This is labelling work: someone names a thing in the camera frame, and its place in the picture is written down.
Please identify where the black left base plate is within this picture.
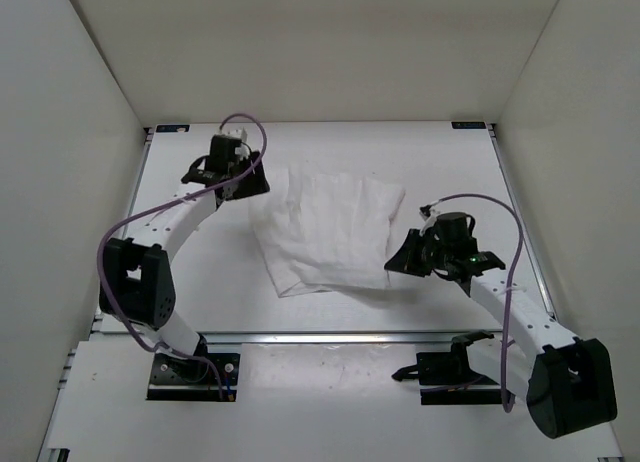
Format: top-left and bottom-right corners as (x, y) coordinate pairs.
(147, 352), (241, 403)

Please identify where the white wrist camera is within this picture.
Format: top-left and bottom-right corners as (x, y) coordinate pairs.
(217, 128), (251, 159)
(419, 205), (441, 236)

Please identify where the white pleated skirt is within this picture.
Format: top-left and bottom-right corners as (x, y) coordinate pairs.
(248, 165), (405, 298)

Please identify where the left corner marker tag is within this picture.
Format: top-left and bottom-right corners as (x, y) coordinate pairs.
(155, 124), (190, 133)

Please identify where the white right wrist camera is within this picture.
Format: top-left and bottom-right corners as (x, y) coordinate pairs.
(419, 205), (441, 236)

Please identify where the aluminium front table rail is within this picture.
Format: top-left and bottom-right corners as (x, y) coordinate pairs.
(89, 329), (566, 347)

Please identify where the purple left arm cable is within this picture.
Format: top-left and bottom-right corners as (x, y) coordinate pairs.
(99, 112), (269, 401)

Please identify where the right corner marker tag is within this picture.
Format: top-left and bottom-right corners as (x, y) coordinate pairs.
(451, 121), (486, 130)

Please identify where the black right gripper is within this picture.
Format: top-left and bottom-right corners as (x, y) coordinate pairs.
(385, 230), (452, 278)

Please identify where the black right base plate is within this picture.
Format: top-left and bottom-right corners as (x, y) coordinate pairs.
(416, 352), (502, 406)

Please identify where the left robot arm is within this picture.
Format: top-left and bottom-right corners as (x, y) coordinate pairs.
(99, 129), (270, 380)

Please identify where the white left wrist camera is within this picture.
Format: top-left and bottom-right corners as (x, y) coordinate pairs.
(217, 128), (251, 159)

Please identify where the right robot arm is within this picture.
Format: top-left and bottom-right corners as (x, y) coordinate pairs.
(385, 206), (618, 439)

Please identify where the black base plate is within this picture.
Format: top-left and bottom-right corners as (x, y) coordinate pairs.
(147, 352), (241, 403)
(416, 352), (502, 406)

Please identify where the corner marker tag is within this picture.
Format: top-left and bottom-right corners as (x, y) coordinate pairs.
(155, 124), (190, 133)
(451, 121), (486, 130)

